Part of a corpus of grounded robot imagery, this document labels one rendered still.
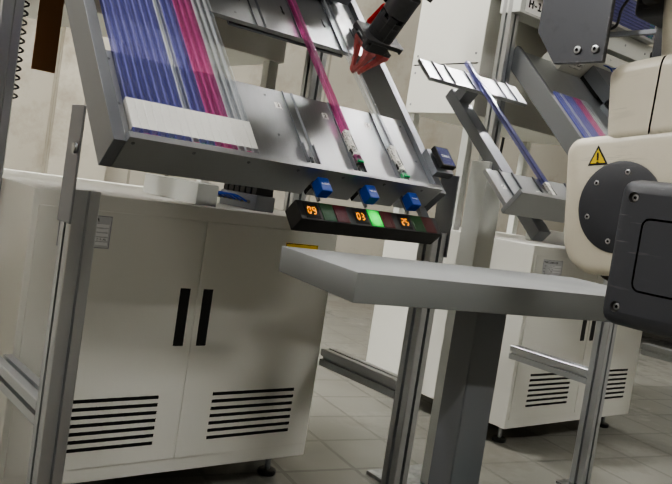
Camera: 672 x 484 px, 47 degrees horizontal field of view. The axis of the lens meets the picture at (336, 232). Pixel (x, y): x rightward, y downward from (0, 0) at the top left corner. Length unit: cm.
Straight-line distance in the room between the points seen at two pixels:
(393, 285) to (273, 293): 76
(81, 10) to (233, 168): 35
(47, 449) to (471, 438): 63
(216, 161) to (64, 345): 36
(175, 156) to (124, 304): 43
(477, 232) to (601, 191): 95
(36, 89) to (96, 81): 344
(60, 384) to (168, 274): 44
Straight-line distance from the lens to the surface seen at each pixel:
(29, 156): 467
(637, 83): 94
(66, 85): 445
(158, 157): 120
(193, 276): 160
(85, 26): 133
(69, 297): 118
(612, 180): 92
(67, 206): 117
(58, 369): 120
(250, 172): 129
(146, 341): 159
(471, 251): 187
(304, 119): 145
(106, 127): 118
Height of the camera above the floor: 70
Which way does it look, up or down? 3 degrees down
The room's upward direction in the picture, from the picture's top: 9 degrees clockwise
